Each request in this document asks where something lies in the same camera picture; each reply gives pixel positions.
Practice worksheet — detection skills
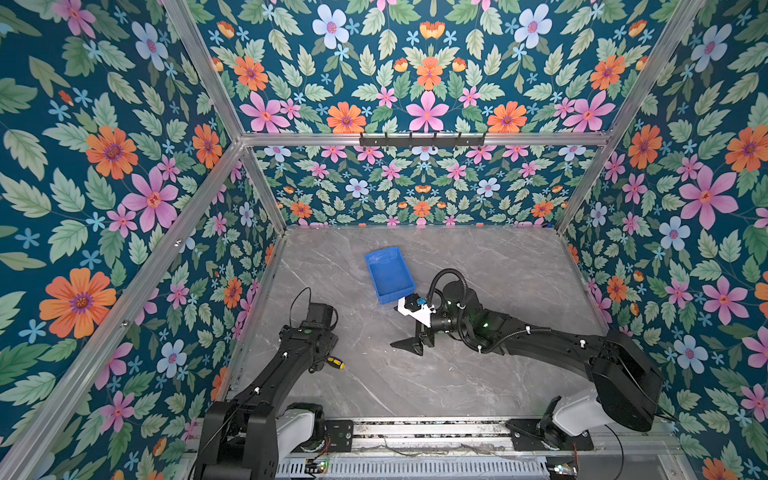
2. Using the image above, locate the yellow black handled screwdriver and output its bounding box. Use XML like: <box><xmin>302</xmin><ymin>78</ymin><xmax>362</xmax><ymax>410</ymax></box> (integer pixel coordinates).
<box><xmin>325</xmin><ymin>356</ymin><xmax>345</xmax><ymax>370</ymax></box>

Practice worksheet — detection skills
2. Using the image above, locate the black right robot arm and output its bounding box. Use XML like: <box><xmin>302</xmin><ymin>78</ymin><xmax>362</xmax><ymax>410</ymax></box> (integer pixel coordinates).
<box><xmin>392</xmin><ymin>268</ymin><xmax>663</xmax><ymax>450</ymax></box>

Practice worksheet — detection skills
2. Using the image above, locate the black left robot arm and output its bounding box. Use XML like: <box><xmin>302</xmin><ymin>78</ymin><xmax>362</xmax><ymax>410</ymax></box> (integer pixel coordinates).
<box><xmin>188</xmin><ymin>302</ymin><xmax>338</xmax><ymax>479</ymax></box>

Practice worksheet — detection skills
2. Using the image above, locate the blue plastic bin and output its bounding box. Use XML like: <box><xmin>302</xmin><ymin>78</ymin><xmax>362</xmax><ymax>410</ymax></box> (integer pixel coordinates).
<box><xmin>364</xmin><ymin>247</ymin><xmax>416</xmax><ymax>305</ymax></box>

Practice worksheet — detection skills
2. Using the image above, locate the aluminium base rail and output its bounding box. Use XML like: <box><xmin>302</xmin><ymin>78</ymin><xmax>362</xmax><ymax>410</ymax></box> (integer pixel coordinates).
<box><xmin>315</xmin><ymin>416</ymin><xmax>683</xmax><ymax>456</ymax></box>

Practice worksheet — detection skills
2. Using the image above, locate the white vented cable duct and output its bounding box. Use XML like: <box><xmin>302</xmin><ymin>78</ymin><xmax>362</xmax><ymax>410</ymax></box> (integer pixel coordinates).
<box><xmin>276</xmin><ymin>457</ymin><xmax>550</xmax><ymax>479</ymax></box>

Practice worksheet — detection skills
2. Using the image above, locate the black wall hook bar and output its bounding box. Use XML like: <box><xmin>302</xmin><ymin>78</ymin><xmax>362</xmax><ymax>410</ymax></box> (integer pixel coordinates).
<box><xmin>358</xmin><ymin>132</ymin><xmax>486</xmax><ymax>149</ymax></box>

